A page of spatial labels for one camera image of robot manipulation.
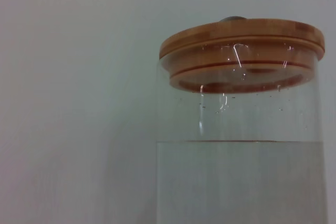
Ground glass water dispenser jar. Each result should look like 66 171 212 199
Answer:
156 48 329 224

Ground wooden jar lid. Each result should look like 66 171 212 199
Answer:
160 17 326 95

